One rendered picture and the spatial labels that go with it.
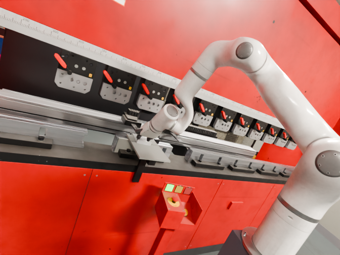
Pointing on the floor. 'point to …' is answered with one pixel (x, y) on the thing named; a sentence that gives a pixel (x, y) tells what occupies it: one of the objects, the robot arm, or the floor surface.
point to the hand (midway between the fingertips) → (143, 137)
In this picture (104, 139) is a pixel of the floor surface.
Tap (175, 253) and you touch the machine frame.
